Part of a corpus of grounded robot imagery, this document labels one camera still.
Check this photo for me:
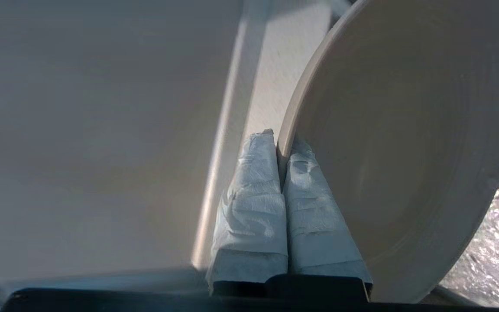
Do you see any white ceramic plate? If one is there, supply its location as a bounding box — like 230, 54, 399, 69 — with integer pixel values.
275, 0, 499, 304

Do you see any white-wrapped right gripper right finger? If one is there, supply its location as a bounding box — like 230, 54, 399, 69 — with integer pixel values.
282, 139, 373, 300

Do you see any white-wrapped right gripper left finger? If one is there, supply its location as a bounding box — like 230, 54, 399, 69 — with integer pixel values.
206, 129, 288, 296

